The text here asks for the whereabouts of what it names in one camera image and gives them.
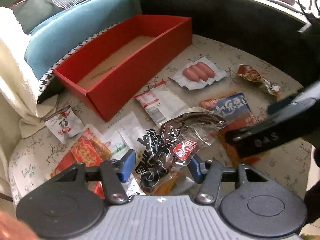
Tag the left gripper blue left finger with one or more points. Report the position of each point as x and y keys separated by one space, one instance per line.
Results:
x=113 y=174

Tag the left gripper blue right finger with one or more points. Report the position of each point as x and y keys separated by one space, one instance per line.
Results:
x=209 y=175

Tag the dark brown snack packet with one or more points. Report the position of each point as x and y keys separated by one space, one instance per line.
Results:
x=165 y=151

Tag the blue red snack packet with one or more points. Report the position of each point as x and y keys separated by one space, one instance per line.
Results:
x=233 y=108

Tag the orange red spicy snack packet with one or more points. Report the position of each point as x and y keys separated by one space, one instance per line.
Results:
x=88 y=149

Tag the white green long packet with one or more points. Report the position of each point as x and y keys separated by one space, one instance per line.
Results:
x=123 y=136

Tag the brown foil chicken snack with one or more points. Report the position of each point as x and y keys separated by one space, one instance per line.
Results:
x=248 y=73

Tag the small white plum packet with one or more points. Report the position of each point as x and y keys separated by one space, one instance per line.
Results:
x=64 y=124

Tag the red white flat packet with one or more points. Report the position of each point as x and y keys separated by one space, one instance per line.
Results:
x=160 y=103

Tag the red cardboard box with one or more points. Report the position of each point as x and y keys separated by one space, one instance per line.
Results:
x=110 y=69

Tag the pink sausages in clear pack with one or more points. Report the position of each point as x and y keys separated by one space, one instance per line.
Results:
x=198 y=74

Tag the cream white blanket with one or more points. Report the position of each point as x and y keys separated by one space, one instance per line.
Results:
x=19 y=85

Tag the marble top coffee table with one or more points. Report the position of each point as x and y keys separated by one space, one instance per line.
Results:
x=258 y=27

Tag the teal sofa cushion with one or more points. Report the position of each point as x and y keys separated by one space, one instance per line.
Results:
x=56 y=36

